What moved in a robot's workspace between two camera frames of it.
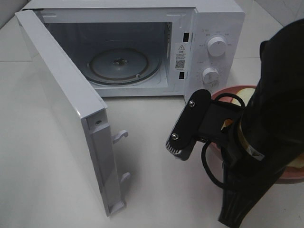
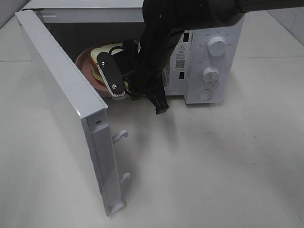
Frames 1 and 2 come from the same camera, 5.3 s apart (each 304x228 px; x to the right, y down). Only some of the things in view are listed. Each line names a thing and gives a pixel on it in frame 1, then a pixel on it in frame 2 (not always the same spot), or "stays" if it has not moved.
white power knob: x=216 y=46 stays
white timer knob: x=211 y=76 stays
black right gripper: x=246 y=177 -> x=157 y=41
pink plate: x=292 y=174 -> x=84 y=62
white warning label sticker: x=181 y=56 stays
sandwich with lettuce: x=246 y=95 -> x=96 y=69
